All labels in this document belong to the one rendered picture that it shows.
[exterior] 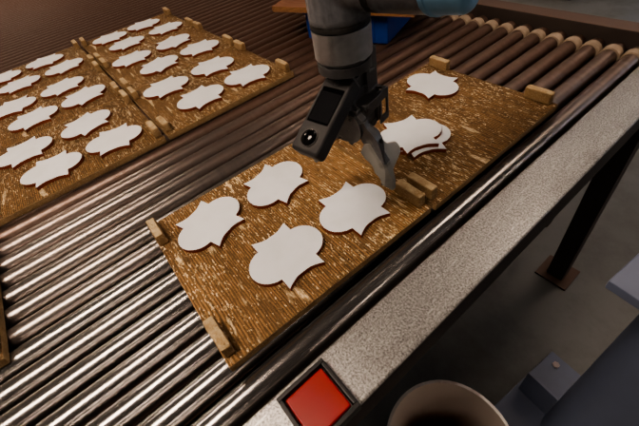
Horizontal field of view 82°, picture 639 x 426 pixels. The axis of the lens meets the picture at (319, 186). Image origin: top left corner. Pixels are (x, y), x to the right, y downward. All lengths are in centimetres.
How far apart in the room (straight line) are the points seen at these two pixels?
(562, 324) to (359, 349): 123
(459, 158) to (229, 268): 48
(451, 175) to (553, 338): 105
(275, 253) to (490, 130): 51
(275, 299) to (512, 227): 41
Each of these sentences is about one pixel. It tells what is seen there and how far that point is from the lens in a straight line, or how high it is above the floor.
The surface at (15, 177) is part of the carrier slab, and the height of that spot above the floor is 94.
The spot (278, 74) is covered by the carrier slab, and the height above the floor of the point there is 94.
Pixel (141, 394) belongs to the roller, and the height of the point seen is 92.
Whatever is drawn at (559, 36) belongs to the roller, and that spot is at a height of 92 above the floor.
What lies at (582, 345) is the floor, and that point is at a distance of 170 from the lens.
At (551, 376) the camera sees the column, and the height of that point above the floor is 1.
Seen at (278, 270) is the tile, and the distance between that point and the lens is 60.
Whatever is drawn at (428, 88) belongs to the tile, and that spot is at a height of 95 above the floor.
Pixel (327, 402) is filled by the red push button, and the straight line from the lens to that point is 53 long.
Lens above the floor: 143
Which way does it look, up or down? 43 degrees down
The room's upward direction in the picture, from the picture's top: 12 degrees counter-clockwise
